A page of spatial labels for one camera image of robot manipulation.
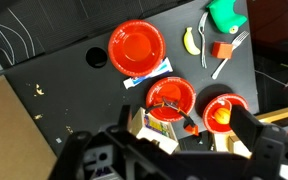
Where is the orange ball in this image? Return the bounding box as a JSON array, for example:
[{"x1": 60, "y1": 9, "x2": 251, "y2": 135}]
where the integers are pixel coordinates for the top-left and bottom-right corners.
[{"x1": 214, "y1": 108, "x2": 231, "y2": 125}]

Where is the large red plastic bowl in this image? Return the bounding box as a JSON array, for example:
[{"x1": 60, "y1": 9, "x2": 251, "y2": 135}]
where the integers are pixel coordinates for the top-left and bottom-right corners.
[{"x1": 108, "y1": 20, "x2": 166, "y2": 77}]

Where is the green plastic toy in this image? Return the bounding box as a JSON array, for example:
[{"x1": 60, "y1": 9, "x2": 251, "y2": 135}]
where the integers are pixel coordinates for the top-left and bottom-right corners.
[{"x1": 207, "y1": 0, "x2": 247, "y2": 34}]

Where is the red orange cube block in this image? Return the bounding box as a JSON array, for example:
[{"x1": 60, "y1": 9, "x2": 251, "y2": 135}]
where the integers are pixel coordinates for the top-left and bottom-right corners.
[{"x1": 212, "y1": 41, "x2": 233, "y2": 59}]

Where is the brown cardboard box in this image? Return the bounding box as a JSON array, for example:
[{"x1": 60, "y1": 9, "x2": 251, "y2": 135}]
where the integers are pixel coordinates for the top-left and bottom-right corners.
[{"x1": 0, "y1": 76, "x2": 56, "y2": 180}]

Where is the red bowl holding orange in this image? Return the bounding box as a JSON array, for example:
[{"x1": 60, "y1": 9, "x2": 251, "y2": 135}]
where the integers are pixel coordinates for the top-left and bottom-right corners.
[{"x1": 202, "y1": 93, "x2": 248, "y2": 134}]

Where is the white blue toothpaste tube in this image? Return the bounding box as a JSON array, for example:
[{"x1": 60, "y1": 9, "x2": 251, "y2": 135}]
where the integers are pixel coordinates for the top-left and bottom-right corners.
[{"x1": 123, "y1": 57, "x2": 173, "y2": 89}]

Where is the middle red plastic bowl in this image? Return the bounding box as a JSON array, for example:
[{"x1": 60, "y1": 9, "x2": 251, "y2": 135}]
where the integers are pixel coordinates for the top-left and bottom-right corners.
[{"x1": 146, "y1": 77, "x2": 196, "y2": 122}]

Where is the yellow toy banana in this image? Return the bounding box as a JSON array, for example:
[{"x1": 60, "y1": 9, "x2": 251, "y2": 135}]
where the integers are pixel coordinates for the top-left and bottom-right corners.
[{"x1": 183, "y1": 27, "x2": 201, "y2": 55}]

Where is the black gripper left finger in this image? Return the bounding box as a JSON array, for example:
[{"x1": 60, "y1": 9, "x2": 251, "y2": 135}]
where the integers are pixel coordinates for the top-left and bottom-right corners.
[{"x1": 118, "y1": 105, "x2": 132, "y2": 130}]

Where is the silver plastic fork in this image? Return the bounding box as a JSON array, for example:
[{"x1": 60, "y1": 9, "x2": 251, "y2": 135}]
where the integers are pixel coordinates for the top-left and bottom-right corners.
[
  {"x1": 198, "y1": 12, "x2": 208, "y2": 69},
  {"x1": 211, "y1": 30, "x2": 251, "y2": 80}
]

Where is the wooden shape sorter box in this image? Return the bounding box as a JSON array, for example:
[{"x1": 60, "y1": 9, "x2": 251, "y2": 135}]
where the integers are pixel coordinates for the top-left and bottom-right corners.
[{"x1": 129, "y1": 108, "x2": 179, "y2": 154}]

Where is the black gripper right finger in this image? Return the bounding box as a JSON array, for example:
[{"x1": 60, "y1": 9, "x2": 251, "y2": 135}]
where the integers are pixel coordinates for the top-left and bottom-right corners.
[{"x1": 230, "y1": 105, "x2": 263, "y2": 151}]

